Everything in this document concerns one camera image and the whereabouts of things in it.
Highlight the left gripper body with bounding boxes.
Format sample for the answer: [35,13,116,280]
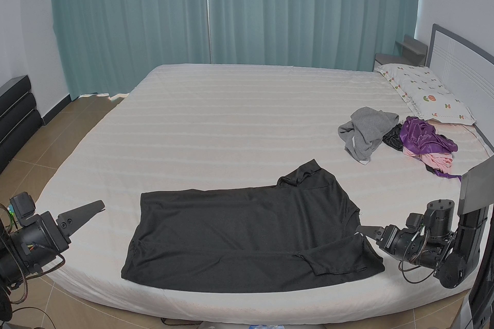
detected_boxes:
[16,210,71,267]

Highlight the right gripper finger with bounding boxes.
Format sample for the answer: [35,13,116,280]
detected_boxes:
[354,225,383,244]

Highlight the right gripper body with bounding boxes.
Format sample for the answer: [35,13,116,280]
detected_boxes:
[377,225,412,264]

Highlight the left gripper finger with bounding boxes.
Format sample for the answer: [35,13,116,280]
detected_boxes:
[56,199,107,244]

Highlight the black T-shirt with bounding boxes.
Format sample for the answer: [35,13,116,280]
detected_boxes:
[121,160,386,293]

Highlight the pink garment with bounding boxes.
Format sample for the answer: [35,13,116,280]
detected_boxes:
[402,148,454,172]

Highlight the black glossy garment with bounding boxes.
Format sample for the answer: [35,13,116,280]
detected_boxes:
[382,125,405,151]

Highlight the grey garment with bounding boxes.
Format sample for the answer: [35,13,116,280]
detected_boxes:
[338,107,401,166]

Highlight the purple satin garment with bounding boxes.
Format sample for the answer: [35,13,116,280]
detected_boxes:
[399,116,462,181]

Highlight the black chest of drawers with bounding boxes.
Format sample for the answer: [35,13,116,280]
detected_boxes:
[0,75,42,174]

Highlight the white printed pillow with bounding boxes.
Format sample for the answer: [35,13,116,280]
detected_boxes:
[374,63,477,126]

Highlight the bed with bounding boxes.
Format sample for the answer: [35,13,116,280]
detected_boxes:
[37,24,494,322]

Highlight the grey bedside table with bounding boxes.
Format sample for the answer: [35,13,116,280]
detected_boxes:
[374,34,428,69]

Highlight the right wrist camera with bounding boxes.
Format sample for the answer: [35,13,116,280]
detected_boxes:
[404,214,425,236]

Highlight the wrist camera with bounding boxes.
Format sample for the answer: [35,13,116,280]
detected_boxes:
[404,214,425,236]
[8,193,36,230]

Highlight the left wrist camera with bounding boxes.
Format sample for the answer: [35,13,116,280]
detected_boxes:
[8,193,36,230]

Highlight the black cable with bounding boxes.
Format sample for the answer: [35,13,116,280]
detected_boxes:
[399,261,437,284]

